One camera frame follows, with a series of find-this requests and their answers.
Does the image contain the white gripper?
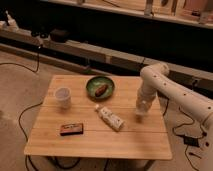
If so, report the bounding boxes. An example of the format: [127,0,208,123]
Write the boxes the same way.
[136,88,156,111]

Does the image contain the white sponge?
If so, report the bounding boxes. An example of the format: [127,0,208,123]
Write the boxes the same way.
[135,108,147,117]

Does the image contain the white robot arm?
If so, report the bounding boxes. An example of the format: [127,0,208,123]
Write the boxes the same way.
[136,63,213,171]

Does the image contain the brown sausage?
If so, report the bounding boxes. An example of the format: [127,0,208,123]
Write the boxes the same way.
[95,84,108,97]

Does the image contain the white tube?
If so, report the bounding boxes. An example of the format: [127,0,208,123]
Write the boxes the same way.
[95,104,124,131]

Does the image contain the green plate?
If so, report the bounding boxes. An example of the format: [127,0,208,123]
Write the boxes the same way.
[86,76,115,100]

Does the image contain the black power adapter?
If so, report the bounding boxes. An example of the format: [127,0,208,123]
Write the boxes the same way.
[184,136,199,147]

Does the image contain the wooden table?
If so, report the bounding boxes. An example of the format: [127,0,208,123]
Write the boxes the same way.
[24,75,172,160]

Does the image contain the white plastic cup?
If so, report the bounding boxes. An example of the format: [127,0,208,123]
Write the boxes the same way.
[54,87,71,109]

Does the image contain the dark red box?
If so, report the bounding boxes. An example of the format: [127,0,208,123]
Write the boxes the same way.
[60,123,84,136]

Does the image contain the black device on ledge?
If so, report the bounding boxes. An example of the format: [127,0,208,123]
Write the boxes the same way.
[50,29,69,43]

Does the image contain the white bottle on ledge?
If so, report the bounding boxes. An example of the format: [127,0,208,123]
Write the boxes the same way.
[5,11,19,31]

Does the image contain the black floor cable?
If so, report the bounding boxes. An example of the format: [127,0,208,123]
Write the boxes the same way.
[0,44,81,171]

